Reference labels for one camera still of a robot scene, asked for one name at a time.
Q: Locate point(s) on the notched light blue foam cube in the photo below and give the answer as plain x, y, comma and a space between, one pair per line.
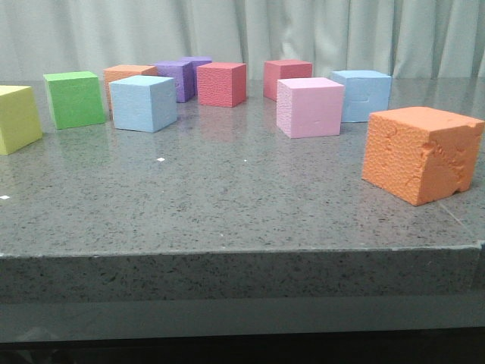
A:
365, 92

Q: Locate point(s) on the pink foam cube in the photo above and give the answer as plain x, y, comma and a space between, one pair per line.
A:
309, 107

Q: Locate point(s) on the textured red foam cube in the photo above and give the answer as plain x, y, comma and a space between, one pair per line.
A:
222, 84

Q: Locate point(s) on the smooth red foam cube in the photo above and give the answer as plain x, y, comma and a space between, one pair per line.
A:
283, 69

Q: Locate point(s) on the front purple foam cube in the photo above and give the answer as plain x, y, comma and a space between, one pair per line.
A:
183, 75

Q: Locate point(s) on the purple foam cube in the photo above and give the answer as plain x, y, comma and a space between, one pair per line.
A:
183, 75
196, 61

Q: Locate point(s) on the rear purple foam cube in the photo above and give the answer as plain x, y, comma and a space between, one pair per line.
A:
196, 61

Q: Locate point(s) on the small orange foam cube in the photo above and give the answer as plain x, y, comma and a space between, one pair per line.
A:
122, 71

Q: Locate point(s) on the large chipped orange foam cube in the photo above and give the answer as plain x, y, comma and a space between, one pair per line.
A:
421, 154

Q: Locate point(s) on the green foam cube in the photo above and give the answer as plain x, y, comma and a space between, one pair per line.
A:
74, 99

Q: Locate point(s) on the grey-white curtain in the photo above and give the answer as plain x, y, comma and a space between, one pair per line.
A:
408, 39

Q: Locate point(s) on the yellow foam cube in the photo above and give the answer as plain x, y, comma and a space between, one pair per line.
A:
20, 124

